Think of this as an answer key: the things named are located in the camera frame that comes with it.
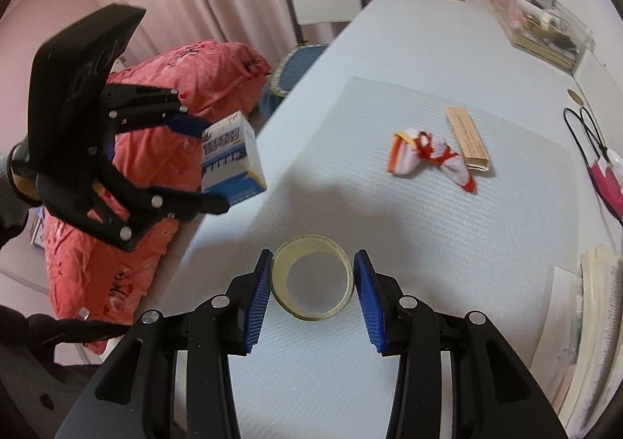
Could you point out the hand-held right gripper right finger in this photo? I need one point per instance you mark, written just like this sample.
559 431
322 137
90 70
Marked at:
370 305

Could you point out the clear storage box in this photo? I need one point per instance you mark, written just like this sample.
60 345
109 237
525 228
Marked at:
540 20

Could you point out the stack of books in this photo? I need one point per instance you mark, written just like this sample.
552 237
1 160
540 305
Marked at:
594 346

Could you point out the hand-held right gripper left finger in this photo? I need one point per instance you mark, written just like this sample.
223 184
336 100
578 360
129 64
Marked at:
258 305

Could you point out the blue and white carton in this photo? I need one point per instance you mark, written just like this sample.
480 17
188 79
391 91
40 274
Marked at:
233 161

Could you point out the beige tape roll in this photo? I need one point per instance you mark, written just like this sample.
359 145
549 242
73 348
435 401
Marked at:
278 288

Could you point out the white textured table mat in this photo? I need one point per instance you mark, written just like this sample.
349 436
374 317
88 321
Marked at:
438 234

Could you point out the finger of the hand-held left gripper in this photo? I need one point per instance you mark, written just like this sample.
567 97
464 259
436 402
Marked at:
170 203
185 125

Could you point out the blue chair cushion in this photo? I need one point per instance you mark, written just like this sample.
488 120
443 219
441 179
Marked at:
292 69

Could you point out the red and white wrapper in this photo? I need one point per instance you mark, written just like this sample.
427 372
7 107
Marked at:
413 154

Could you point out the red printed quilt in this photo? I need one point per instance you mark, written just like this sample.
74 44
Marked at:
194 74

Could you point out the pink and white device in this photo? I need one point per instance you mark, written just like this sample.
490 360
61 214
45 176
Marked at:
608 186

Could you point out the paper chopstick sleeve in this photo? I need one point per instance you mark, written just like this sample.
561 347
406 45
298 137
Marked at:
467 137

